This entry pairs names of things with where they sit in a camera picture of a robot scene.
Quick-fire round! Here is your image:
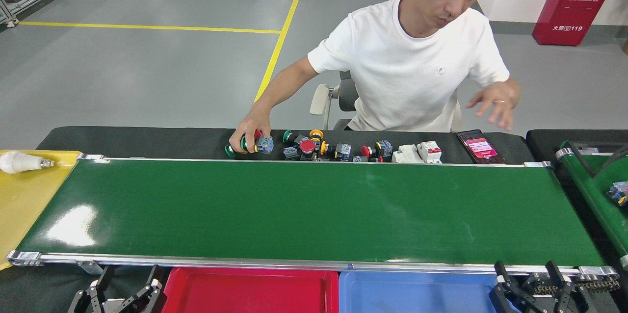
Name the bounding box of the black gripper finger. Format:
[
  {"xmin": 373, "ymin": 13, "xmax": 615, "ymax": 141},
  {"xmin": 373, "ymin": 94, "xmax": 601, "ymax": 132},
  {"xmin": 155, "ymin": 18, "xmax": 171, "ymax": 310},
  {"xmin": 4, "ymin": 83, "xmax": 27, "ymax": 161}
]
[
  {"xmin": 69, "ymin": 265, "xmax": 116, "ymax": 313},
  {"xmin": 546, "ymin": 261, "xmax": 576, "ymax": 313},
  {"xmin": 115, "ymin": 265, "xmax": 165, "ymax": 313},
  {"xmin": 490, "ymin": 261, "xmax": 540, "ymax": 313}
]

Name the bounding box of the push button switch blue body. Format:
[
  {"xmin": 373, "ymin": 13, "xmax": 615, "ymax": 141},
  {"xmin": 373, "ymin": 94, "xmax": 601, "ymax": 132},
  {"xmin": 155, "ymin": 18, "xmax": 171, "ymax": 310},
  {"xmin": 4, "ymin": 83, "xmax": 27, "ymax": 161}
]
[{"xmin": 608, "ymin": 181, "xmax": 628, "ymax": 206}]

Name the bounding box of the white breaker with red handle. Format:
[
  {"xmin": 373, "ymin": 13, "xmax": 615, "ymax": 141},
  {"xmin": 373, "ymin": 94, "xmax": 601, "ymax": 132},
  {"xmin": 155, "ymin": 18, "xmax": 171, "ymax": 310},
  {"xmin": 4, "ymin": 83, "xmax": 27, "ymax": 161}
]
[{"xmin": 416, "ymin": 140, "xmax": 443, "ymax": 164}]

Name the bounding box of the plain white circuit breaker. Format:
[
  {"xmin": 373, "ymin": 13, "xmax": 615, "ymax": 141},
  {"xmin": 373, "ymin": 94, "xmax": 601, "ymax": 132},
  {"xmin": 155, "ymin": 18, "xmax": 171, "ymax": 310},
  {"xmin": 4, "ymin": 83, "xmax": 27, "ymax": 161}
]
[{"xmin": 391, "ymin": 144, "xmax": 425, "ymax": 164}]

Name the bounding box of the short green conveyor belt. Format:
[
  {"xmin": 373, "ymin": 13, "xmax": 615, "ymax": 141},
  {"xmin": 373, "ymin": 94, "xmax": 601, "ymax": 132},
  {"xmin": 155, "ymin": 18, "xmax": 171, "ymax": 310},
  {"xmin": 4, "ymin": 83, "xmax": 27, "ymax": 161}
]
[{"xmin": 555, "ymin": 140, "xmax": 628, "ymax": 269}]

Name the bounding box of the yellow plastic tray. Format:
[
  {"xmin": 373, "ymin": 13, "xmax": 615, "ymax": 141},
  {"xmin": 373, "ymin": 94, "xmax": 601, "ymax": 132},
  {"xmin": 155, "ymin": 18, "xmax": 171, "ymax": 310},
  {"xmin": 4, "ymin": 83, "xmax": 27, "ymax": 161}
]
[{"xmin": 0, "ymin": 150, "xmax": 83, "ymax": 272}]

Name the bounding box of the person's right hand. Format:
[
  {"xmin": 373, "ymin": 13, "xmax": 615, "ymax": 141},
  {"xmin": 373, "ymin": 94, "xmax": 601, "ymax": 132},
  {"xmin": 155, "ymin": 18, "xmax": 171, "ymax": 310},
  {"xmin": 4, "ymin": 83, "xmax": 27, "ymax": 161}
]
[{"xmin": 229, "ymin": 107, "xmax": 272, "ymax": 154}]

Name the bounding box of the person's left hand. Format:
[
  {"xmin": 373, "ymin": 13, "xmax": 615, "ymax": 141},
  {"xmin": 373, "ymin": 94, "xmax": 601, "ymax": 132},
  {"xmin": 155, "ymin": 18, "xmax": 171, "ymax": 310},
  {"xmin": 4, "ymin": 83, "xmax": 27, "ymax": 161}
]
[{"xmin": 466, "ymin": 81, "xmax": 521, "ymax": 131}]

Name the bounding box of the blue plastic bin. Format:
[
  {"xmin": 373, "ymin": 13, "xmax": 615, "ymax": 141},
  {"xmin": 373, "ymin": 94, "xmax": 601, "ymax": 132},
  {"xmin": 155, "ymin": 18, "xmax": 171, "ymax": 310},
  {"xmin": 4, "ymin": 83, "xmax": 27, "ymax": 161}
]
[{"xmin": 339, "ymin": 270, "xmax": 511, "ymax": 313}]

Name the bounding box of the red plastic bin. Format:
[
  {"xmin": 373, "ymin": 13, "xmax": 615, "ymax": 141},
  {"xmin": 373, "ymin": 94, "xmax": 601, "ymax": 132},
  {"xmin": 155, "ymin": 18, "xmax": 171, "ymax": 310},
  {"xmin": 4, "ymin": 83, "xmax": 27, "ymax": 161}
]
[{"xmin": 162, "ymin": 267, "xmax": 339, "ymax": 313}]

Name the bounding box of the white light bulb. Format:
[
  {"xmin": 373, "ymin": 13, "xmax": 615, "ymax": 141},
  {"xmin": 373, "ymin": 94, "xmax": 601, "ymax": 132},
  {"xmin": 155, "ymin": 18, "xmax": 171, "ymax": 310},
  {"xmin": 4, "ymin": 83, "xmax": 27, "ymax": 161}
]
[{"xmin": 0, "ymin": 151, "xmax": 54, "ymax": 174}]

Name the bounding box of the smartphone with pink screen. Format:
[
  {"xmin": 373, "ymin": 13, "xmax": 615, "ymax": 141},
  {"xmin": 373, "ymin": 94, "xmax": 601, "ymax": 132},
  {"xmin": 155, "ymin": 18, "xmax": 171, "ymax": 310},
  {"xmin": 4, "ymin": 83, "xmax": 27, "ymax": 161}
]
[{"xmin": 456, "ymin": 130, "xmax": 506, "ymax": 164}]

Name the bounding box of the person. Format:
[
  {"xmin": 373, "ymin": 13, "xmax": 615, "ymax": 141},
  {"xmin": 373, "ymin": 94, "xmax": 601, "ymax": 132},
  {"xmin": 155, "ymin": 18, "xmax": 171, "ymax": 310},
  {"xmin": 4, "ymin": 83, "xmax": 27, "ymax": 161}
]
[{"xmin": 307, "ymin": 0, "xmax": 522, "ymax": 133}]

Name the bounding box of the grey office chair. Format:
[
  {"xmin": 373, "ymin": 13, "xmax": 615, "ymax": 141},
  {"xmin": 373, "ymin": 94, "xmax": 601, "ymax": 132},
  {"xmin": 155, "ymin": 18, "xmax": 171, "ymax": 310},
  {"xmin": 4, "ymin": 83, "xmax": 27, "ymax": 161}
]
[{"xmin": 310, "ymin": 71, "xmax": 463, "ymax": 133}]

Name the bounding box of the red fire extinguisher box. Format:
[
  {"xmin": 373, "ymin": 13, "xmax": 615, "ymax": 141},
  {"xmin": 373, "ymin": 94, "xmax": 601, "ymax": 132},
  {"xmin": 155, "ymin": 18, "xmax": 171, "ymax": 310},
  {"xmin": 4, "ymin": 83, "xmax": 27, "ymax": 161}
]
[{"xmin": 532, "ymin": 0, "xmax": 620, "ymax": 47}]

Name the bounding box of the conveyor drive chain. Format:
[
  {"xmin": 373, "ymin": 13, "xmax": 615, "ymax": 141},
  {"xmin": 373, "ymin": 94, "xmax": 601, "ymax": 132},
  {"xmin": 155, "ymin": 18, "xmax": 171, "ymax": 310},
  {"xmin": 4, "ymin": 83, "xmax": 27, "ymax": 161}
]
[{"xmin": 530, "ymin": 279, "xmax": 620, "ymax": 295}]

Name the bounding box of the black cable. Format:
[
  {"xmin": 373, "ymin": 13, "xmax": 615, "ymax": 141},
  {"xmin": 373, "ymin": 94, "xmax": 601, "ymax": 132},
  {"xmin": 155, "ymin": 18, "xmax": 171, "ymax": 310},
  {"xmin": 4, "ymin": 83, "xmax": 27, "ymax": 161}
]
[{"xmin": 569, "ymin": 142, "xmax": 628, "ymax": 179}]

